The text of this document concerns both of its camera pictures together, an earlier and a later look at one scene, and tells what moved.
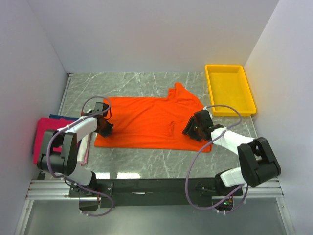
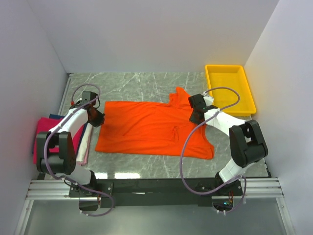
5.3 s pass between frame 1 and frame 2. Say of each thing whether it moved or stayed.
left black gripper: moved
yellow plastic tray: stayed
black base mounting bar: stayed
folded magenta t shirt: stayed
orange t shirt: moved
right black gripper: moved
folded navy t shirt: stayed
